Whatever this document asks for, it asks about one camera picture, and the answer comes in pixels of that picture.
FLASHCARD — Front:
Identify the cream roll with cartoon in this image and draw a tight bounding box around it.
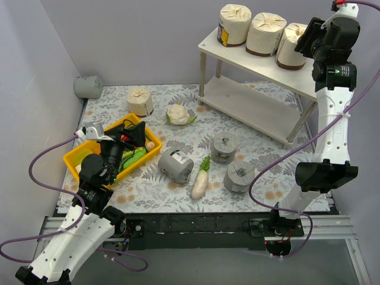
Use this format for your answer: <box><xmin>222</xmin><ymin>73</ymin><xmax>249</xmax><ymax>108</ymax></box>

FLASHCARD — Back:
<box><xmin>275</xmin><ymin>23</ymin><xmax>307</xmax><ymax>70</ymax></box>

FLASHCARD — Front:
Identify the cream roll with label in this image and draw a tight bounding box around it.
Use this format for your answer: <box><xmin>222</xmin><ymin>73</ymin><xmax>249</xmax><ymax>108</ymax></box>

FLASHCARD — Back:
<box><xmin>246</xmin><ymin>12</ymin><xmax>287</xmax><ymax>57</ymax></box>

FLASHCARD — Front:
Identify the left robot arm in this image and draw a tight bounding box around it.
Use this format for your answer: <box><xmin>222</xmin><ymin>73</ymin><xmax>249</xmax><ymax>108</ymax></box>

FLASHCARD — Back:
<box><xmin>15</xmin><ymin>122</ymin><xmax>146</xmax><ymax>284</ymax></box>

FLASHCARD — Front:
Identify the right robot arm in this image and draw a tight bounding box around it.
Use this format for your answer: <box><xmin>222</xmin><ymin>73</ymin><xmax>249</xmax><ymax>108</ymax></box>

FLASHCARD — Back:
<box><xmin>268</xmin><ymin>16</ymin><xmax>360</xmax><ymax>236</ymax></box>

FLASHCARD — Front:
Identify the white two-tier shelf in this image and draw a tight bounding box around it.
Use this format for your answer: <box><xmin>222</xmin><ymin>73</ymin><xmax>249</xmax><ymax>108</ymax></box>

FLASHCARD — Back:
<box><xmin>198</xmin><ymin>29</ymin><xmax>317</xmax><ymax>145</ymax></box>

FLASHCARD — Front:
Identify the green vegetable in tray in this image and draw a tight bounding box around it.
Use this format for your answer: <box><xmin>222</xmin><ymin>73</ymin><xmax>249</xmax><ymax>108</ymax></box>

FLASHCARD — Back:
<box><xmin>119</xmin><ymin>148</ymin><xmax>147</xmax><ymax>173</ymax></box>

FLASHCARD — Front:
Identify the yellow plastic tray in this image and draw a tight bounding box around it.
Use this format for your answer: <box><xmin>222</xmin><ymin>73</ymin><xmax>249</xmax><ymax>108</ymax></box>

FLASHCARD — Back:
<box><xmin>63</xmin><ymin>113</ymin><xmax>163</xmax><ymax>183</ymax></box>

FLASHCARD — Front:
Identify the white cauliflower with leaves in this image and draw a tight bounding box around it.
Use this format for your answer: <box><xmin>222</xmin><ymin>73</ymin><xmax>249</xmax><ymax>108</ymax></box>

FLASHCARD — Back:
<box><xmin>166</xmin><ymin>102</ymin><xmax>197</xmax><ymax>126</ymax></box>

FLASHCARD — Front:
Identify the grey roll lying down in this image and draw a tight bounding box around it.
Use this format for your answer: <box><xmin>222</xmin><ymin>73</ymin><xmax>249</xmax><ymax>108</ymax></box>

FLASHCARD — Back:
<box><xmin>158</xmin><ymin>148</ymin><xmax>194</xmax><ymax>184</ymax></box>

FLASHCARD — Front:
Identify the white daikon radish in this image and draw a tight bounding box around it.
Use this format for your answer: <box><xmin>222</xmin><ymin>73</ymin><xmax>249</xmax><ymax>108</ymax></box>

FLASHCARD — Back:
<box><xmin>191</xmin><ymin>156</ymin><xmax>211</xmax><ymax>200</ymax></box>

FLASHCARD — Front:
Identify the grey roll with logo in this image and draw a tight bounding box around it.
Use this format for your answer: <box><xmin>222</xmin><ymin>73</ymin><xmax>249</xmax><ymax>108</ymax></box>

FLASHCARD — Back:
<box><xmin>211</xmin><ymin>131</ymin><xmax>238</xmax><ymax>164</ymax></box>

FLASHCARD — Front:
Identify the grey roll front right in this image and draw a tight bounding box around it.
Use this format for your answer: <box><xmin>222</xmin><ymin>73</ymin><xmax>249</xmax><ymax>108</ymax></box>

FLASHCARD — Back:
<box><xmin>223</xmin><ymin>161</ymin><xmax>256</xmax><ymax>194</ymax></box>

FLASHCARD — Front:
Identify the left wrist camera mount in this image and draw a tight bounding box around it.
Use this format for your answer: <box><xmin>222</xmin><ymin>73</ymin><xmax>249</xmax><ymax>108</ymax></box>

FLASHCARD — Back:
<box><xmin>75</xmin><ymin>122</ymin><xmax>115</xmax><ymax>142</ymax></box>

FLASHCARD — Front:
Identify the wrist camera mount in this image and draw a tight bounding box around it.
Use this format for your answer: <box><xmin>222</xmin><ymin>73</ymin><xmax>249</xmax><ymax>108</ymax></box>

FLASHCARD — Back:
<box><xmin>75</xmin><ymin>122</ymin><xmax>115</xmax><ymax>142</ymax></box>
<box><xmin>331</xmin><ymin>0</ymin><xmax>359</xmax><ymax>20</ymax></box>

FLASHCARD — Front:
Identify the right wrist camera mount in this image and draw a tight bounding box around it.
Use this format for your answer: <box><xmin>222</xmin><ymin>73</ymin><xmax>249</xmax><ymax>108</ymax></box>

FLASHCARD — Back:
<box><xmin>331</xmin><ymin>0</ymin><xmax>359</xmax><ymax>20</ymax></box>

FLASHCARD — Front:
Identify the grey roll by wall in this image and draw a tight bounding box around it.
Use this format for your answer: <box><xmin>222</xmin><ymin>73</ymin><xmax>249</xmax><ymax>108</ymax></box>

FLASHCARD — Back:
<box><xmin>74</xmin><ymin>75</ymin><xmax>103</xmax><ymax>99</ymax></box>

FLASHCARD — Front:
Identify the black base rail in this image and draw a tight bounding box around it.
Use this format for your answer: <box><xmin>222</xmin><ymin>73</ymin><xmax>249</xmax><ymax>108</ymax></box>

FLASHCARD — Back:
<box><xmin>105</xmin><ymin>213</ymin><xmax>314</xmax><ymax>255</ymax></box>

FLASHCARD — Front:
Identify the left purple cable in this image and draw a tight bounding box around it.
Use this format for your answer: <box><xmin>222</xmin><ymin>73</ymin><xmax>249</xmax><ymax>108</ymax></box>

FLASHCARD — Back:
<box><xmin>0</xmin><ymin>132</ymin><xmax>148</xmax><ymax>272</ymax></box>

